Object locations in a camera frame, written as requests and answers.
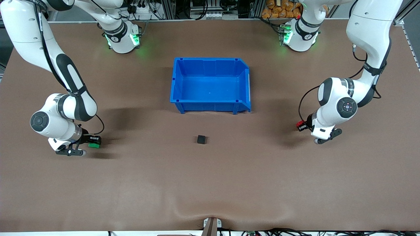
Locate white power strip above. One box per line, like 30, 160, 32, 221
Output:
128, 3, 155, 15

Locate grey electrical device with connectors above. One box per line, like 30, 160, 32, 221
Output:
190, 0, 239, 20

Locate blue plastic storage bin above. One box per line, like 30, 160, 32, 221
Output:
170, 58, 251, 115

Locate orange packaged goods pile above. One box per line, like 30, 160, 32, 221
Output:
262, 0, 302, 19

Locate aluminium frame profile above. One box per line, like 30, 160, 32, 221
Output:
394, 0, 415, 25

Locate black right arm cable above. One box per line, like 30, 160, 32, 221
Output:
31, 0, 105, 136

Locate grey camera mount clamp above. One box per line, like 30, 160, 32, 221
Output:
203, 217, 222, 236

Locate brown table mat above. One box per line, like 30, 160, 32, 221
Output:
0, 19, 420, 232

